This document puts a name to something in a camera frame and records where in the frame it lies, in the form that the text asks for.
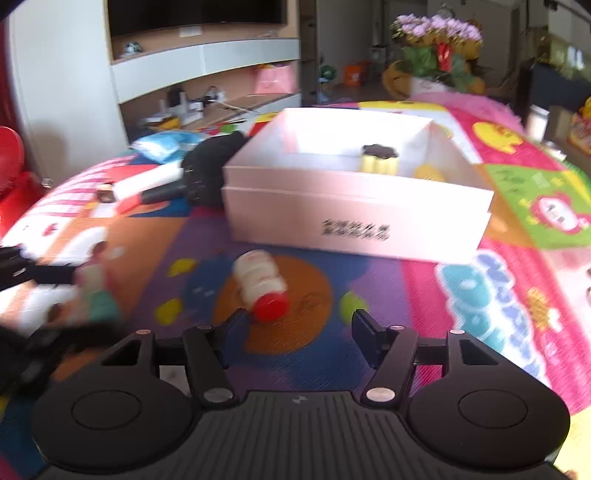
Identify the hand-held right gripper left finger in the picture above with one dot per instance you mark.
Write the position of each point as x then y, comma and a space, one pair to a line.
236, 321

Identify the pink cardboard box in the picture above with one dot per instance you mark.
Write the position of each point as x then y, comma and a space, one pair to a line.
351, 217

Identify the beige sofa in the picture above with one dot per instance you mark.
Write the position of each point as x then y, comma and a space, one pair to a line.
556, 124

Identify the green striped ball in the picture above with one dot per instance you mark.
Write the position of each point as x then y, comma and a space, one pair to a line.
328, 73

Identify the yellow backpack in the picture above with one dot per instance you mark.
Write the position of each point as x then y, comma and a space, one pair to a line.
585, 107

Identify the white bottle with red cap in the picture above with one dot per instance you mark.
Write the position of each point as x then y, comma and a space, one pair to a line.
261, 281

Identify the orange box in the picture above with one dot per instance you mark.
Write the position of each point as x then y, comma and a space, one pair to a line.
356, 74

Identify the printed paper bag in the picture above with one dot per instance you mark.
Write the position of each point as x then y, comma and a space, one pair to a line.
581, 134

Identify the white red toy rocket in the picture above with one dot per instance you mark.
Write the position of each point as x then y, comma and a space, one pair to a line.
145, 180

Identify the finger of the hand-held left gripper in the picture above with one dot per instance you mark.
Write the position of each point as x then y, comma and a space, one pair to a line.
46, 274

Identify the yellow toy black top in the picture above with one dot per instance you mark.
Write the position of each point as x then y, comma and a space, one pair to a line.
378, 161

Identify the purple orchid plant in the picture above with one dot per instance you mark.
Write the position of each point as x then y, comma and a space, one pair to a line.
436, 32

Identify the wooden white wall cabinet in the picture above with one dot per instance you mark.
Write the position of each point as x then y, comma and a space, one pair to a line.
207, 57

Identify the black television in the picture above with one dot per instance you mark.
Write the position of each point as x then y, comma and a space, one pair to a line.
194, 14

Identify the dark sideboard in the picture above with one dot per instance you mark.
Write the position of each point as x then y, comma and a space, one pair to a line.
554, 83

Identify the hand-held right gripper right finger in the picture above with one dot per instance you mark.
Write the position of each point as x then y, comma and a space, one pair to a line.
367, 332

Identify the yellow plush toy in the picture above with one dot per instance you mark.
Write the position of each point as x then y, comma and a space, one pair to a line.
392, 78

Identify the colourful cartoon play mat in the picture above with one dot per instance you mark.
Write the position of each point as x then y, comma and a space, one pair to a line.
318, 295

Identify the white thermos bottle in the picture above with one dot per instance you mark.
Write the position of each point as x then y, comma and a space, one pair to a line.
537, 121

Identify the small green white ornament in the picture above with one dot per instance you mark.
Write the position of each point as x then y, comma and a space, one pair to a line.
131, 50

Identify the pink gift bag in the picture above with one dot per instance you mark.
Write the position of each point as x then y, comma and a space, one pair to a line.
274, 79

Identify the small dark brown object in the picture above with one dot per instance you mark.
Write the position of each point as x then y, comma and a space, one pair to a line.
106, 194

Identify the red plastic object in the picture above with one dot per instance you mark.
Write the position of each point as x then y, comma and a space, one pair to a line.
14, 170

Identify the yellow packet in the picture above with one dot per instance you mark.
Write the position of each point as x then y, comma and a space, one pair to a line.
164, 122

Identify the white flower pot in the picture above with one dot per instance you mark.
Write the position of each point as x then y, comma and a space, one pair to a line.
427, 85

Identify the yellow round item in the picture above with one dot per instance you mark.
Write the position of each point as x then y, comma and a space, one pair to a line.
429, 173

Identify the white green bottle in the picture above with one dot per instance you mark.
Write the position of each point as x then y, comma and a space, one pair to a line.
97, 290

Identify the blue plastic packet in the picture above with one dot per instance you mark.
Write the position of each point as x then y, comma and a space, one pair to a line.
161, 144

